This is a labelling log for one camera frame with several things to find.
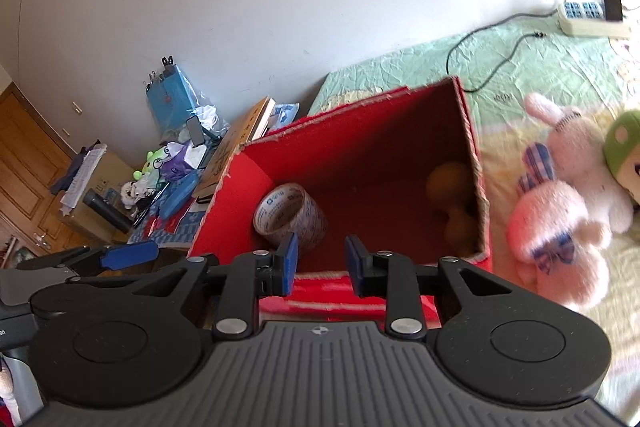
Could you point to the blue patterned cloth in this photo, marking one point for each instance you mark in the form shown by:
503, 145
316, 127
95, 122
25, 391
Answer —
165, 234

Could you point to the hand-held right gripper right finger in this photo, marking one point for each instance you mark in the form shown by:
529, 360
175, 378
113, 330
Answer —
355, 267

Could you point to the stack of papers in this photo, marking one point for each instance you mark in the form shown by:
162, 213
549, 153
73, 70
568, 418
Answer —
85, 172

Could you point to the brown cardboard carton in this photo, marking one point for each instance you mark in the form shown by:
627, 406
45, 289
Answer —
107, 174

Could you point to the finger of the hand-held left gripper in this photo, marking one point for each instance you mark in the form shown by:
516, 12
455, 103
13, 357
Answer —
127, 255

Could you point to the blue pencil case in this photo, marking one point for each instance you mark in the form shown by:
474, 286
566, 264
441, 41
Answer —
180, 193

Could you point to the brown wooden gourd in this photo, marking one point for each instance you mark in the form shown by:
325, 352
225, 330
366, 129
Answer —
447, 182

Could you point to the pink plush rabbit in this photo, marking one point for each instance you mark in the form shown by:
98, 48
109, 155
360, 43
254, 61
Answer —
550, 217

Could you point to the red cardboard box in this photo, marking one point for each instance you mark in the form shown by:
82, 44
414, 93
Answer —
375, 147

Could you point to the white wall switch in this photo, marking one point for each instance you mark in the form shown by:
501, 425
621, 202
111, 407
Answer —
77, 107

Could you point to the black cylinder bottle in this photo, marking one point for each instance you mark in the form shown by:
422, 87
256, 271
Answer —
105, 209

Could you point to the white power strip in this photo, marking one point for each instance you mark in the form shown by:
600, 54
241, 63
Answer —
575, 27

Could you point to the blue white packet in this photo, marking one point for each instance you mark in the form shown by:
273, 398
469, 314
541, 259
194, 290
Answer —
285, 114

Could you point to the purple tissue pack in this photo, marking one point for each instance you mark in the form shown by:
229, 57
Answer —
182, 156

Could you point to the pale green bedsheet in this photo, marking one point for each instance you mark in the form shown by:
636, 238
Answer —
525, 57

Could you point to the green plush toy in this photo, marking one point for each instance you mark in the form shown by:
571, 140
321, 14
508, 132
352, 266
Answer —
625, 137

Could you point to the blue packet in clear bag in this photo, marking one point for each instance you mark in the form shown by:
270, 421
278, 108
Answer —
170, 102

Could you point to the black smartphone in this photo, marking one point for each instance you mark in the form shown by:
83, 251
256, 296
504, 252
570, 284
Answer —
196, 131

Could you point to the printed packing tape roll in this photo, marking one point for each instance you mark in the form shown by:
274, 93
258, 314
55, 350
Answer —
310, 217

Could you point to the tan book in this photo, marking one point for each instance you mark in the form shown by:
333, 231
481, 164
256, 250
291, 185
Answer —
240, 132

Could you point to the wooden door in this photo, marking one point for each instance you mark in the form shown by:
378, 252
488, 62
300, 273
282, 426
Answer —
25, 167

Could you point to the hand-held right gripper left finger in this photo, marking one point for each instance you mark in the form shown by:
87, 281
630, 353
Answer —
285, 267

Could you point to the small white plush toy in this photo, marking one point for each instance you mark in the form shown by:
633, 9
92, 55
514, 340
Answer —
131, 193

